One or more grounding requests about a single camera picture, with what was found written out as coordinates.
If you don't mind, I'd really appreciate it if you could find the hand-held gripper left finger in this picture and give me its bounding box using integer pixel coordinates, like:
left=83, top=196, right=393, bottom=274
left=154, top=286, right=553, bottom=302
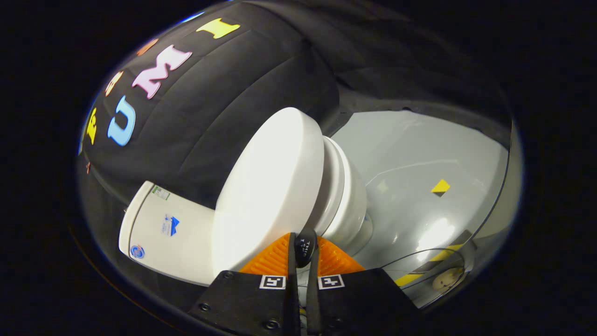
left=187, top=232, right=299, bottom=336

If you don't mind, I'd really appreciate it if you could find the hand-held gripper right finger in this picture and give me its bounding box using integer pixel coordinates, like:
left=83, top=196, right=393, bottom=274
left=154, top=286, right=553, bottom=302
left=305, top=235, right=420, bottom=336

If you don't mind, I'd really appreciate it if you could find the white toilet lid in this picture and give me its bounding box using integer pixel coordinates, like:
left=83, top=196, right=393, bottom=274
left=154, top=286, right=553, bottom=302
left=211, top=107, right=326, bottom=276

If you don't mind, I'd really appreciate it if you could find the white toilet seat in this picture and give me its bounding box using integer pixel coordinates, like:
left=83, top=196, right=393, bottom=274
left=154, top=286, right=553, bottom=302
left=309, top=136, right=347, bottom=236

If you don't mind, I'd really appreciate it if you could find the white ceramic toilet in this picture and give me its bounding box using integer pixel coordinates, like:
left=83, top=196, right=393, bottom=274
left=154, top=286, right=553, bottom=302
left=118, top=136, right=374, bottom=286

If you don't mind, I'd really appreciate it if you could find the yellow floor tape strip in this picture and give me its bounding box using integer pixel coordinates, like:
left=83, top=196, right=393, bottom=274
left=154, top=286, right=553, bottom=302
left=394, top=244, right=465, bottom=287

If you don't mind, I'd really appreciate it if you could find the round beige floor object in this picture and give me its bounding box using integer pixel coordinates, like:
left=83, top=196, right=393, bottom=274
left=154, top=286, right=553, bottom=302
left=432, top=267, right=465, bottom=292

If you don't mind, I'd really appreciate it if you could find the black backdrop cloth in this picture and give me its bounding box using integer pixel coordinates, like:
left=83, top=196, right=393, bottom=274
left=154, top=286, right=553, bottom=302
left=75, top=0, right=514, bottom=299

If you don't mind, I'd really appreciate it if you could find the thin black cable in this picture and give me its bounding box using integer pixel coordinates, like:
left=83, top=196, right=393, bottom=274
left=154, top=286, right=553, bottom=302
left=380, top=247, right=468, bottom=292

